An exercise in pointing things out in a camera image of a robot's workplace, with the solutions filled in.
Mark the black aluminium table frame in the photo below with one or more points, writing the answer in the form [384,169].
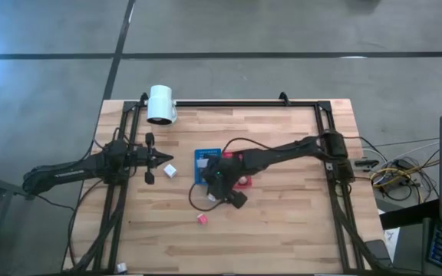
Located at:
[225,103]

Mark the black flat device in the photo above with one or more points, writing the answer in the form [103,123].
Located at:
[377,251]

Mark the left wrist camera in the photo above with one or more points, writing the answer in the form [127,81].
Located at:
[139,155]

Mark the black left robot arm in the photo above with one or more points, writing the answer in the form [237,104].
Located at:
[67,170]

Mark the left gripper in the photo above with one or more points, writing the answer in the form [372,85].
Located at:
[150,178]

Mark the white charger block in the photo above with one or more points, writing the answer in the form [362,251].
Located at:
[170,171]

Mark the red plastic basket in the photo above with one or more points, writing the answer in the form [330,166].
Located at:
[246,184]

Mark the white cylindrical charger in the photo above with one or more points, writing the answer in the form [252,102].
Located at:
[243,179]

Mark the blue plastic basket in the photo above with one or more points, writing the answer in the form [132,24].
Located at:
[198,153]

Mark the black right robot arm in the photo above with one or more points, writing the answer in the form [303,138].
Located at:
[282,151]

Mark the white paper sheet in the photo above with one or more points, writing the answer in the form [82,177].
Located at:
[391,237]

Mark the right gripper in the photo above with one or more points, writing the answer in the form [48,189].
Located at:
[225,180]

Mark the pink and white charger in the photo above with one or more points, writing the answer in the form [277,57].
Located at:
[202,219]

